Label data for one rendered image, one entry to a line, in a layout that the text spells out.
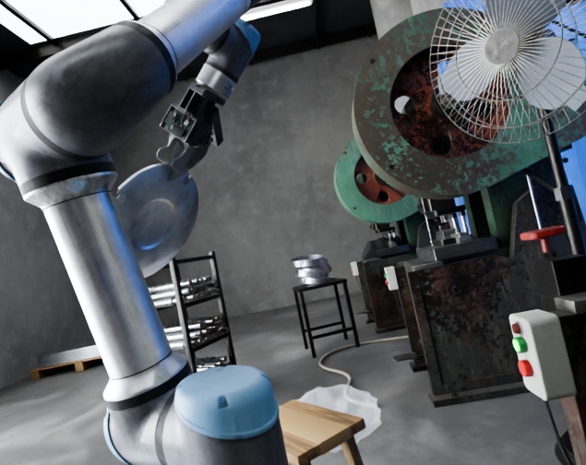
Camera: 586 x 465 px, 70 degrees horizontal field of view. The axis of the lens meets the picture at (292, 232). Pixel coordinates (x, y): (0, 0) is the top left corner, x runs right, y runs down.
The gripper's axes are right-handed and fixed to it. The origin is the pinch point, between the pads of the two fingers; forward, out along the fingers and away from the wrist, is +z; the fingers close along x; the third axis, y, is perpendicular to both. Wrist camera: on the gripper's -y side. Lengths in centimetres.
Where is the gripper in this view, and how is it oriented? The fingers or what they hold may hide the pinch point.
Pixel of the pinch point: (171, 174)
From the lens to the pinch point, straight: 97.7
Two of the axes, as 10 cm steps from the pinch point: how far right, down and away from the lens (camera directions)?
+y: -2.8, 0.0, -9.6
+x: 8.1, 5.4, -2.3
